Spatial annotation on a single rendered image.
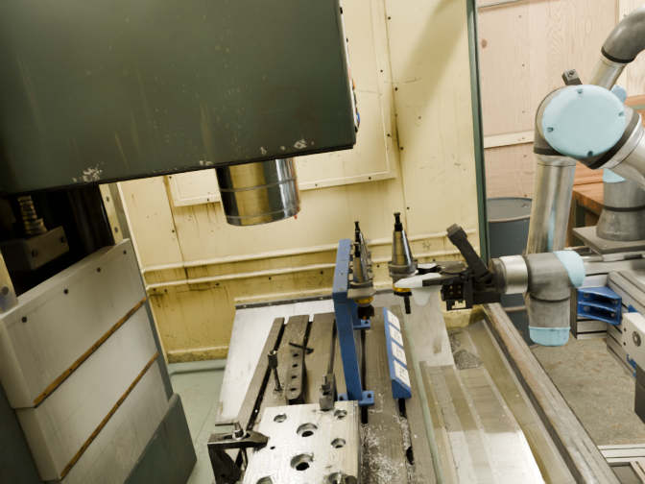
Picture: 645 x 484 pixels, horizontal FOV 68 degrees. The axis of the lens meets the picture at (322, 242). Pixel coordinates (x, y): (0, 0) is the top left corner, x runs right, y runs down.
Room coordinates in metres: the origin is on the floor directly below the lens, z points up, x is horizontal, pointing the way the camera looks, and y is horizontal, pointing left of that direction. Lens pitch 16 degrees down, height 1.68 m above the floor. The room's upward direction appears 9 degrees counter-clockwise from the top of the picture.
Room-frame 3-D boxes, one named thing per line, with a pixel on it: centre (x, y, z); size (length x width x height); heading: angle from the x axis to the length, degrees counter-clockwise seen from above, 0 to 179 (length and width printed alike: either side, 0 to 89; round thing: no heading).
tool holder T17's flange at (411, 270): (0.91, -0.15, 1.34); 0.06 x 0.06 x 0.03
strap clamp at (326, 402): (1.03, 0.04, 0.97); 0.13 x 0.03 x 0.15; 173
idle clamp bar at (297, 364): (1.21, 0.13, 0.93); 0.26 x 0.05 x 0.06; 178
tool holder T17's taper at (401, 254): (0.91, -0.15, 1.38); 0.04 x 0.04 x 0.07
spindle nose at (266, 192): (0.95, 0.11, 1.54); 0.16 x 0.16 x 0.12
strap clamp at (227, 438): (0.90, 0.25, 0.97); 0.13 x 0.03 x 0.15; 83
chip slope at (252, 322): (1.59, 0.03, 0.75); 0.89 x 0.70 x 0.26; 83
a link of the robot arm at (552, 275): (0.88, -0.44, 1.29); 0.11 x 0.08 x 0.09; 83
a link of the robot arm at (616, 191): (1.38, -0.93, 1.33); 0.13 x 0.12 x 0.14; 95
